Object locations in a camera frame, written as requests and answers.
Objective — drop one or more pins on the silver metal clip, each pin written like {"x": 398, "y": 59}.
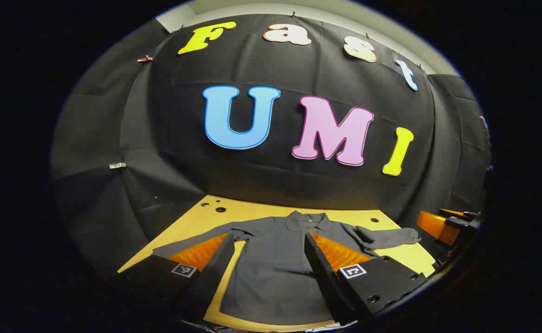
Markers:
{"x": 117, "y": 165}

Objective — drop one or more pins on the copper metal clip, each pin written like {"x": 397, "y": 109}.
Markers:
{"x": 145, "y": 58}

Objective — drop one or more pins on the grey polo shirt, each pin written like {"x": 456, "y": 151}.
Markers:
{"x": 270, "y": 277}

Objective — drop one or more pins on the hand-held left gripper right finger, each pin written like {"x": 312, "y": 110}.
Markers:
{"x": 319, "y": 273}

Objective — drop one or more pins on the black backdrop cloth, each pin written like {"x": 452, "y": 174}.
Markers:
{"x": 183, "y": 138}

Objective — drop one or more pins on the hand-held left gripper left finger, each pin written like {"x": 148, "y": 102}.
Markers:
{"x": 215, "y": 273}

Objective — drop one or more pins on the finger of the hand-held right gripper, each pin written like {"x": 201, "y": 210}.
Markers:
{"x": 465, "y": 217}
{"x": 437, "y": 226}

